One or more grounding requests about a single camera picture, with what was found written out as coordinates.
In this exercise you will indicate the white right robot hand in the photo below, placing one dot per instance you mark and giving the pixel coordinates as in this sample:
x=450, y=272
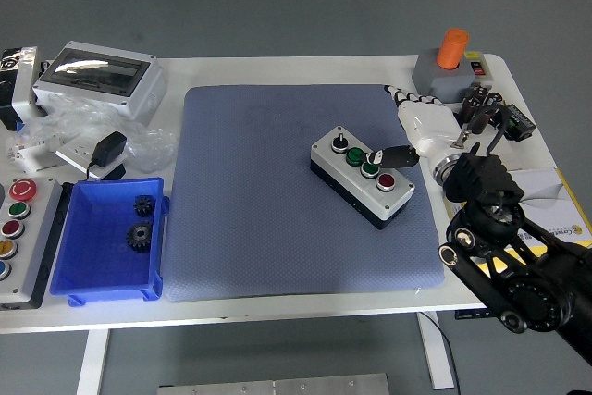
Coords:
x=427, y=124

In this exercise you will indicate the grey four-button control box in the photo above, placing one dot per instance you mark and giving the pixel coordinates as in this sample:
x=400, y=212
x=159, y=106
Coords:
x=351, y=182

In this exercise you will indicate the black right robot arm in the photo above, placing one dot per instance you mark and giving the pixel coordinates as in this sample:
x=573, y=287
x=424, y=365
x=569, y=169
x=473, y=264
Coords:
x=485, y=177

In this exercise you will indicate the grey five-button control box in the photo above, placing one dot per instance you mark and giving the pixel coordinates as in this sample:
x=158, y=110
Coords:
x=32, y=251

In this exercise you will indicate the dark brown cylindrical capacitor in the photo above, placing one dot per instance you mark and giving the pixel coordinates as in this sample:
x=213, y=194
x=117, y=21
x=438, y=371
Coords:
x=495, y=98
x=469, y=108
x=478, y=121
x=481, y=90

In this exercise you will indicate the orange cylinder knob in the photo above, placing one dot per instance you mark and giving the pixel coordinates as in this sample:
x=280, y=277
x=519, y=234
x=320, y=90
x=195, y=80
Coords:
x=452, y=48

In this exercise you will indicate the black module with green terminals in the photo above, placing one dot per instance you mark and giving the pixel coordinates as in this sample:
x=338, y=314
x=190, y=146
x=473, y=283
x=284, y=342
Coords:
x=520, y=124

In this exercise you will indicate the white and yellow cardboard box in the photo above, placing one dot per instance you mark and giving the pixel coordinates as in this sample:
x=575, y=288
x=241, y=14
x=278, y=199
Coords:
x=555, y=187

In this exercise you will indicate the black table control panel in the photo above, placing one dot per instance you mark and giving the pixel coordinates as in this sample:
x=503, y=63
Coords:
x=467, y=314

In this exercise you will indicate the blue-grey textured mat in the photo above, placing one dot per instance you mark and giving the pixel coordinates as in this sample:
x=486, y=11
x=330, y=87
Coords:
x=231, y=159

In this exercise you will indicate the white table leg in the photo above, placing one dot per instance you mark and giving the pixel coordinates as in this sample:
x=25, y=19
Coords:
x=437, y=353
x=92, y=362

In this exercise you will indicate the clear plastic bag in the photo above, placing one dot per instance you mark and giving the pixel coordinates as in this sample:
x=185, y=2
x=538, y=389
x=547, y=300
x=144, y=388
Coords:
x=148, y=143

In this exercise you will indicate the small black bevel gear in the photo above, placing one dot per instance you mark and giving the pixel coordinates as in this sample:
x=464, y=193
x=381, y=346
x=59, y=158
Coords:
x=144, y=206

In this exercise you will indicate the grey metal plate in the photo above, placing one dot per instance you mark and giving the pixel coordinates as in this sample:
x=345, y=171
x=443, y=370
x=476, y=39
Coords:
x=277, y=386

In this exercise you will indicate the large black bevel gear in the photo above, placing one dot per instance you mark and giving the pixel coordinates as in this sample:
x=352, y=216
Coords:
x=139, y=238

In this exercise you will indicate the black power adapter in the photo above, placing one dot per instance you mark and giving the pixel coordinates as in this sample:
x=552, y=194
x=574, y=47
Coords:
x=108, y=147

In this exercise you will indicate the blue plastic bin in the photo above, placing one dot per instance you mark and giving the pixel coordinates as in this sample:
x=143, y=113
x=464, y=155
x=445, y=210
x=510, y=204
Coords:
x=92, y=251

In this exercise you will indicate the white rectangular device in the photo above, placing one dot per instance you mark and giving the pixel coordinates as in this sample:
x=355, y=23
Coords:
x=23, y=94

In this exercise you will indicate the white terminal block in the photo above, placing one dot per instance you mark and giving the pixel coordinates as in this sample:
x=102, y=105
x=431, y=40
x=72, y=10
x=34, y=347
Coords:
x=23, y=154

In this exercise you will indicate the grey switch box base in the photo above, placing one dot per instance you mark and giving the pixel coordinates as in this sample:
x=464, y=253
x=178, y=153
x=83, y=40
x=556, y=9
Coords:
x=427, y=73

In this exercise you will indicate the grey enclosure with clear lid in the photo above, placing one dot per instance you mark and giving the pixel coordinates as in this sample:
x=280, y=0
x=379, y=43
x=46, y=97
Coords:
x=134, y=94

